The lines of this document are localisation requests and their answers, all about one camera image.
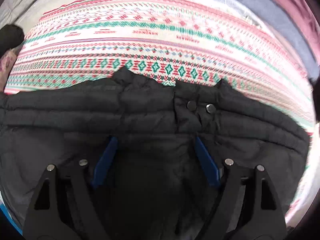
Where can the blue fleece blanket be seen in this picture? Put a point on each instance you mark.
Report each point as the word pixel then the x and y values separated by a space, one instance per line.
pixel 279 20

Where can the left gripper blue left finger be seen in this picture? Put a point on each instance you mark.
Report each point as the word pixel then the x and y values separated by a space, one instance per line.
pixel 104 163

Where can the red green patterned blanket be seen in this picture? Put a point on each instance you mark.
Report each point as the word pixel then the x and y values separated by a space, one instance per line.
pixel 193 41

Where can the black quilted puffer jacket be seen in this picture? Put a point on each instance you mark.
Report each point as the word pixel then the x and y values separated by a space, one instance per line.
pixel 155 188

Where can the black folded garment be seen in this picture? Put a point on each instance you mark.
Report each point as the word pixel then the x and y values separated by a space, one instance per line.
pixel 11 36

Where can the pink striped duvet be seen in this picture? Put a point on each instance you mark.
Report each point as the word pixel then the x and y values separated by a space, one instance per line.
pixel 305 19

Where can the blue plastic basket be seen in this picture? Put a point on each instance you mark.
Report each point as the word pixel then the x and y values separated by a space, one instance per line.
pixel 9 218

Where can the pink floral folded bedding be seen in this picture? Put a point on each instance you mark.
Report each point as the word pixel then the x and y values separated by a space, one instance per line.
pixel 7 61

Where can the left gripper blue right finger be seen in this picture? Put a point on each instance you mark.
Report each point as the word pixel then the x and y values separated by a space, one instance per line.
pixel 208 165

